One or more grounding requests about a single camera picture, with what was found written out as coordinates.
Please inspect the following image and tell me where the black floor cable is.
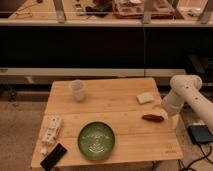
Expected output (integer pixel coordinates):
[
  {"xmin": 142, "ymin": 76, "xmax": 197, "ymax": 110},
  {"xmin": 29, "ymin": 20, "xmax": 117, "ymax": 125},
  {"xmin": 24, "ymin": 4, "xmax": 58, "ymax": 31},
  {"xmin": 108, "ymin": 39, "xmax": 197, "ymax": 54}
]
[{"xmin": 178, "ymin": 142, "xmax": 213, "ymax": 171}]

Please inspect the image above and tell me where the white sponge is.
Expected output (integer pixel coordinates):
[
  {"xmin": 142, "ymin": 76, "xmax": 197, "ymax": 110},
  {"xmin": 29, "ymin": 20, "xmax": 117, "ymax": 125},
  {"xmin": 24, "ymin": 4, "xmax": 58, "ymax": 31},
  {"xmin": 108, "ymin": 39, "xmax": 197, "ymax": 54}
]
[{"xmin": 136, "ymin": 92, "xmax": 154, "ymax": 104}]

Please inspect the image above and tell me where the clear plastic cup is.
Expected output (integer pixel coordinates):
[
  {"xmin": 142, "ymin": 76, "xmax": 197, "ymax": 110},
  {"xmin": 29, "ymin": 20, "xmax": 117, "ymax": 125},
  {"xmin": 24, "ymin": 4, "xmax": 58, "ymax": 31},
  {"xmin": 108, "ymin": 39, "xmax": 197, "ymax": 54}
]
[{"xmin": 70, "ymin": 80, "xmax": 86, "ymax": 101}]

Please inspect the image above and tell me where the green plate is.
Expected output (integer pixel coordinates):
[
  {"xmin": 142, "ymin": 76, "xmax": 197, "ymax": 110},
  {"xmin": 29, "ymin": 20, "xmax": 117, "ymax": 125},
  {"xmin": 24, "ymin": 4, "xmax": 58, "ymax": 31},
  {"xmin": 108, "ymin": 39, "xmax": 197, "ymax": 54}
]
[{"xmin": 77, "ymin": 121, "xmax": 115, "ymax": 161}]

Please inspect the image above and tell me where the wooden table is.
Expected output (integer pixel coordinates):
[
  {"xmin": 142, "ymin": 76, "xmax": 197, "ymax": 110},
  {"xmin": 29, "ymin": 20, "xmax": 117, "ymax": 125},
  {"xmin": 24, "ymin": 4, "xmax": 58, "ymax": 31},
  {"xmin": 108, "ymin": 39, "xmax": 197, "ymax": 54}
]
[{"xmin": 39, "ymin": 78, "xmax": 183, "ymax": 167}]

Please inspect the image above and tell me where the black box on floor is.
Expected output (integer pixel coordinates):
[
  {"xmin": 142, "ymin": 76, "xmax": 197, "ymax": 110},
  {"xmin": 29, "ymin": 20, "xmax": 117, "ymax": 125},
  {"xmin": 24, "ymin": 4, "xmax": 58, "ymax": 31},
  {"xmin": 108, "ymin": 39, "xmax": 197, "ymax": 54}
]
[{"xmin": 187, "ymin": 125, "xmax": 213, "ymax": 144}]

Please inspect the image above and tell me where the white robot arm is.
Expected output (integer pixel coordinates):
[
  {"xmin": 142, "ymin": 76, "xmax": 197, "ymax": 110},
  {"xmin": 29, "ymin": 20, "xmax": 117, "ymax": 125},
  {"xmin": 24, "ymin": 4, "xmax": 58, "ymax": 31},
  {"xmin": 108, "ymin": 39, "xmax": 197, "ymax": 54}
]
[{"xmin": 161, "ymin": 75, "xmax": 213, "ymax": 129}]

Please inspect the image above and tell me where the black phone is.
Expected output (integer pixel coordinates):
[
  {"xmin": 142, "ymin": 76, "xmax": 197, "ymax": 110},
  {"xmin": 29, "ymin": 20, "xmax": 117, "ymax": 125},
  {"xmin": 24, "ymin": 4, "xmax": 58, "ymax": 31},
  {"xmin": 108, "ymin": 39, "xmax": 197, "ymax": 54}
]
[{"xmin": 40, "ymin": 143, "xmax": 67, "ymax": 171}]

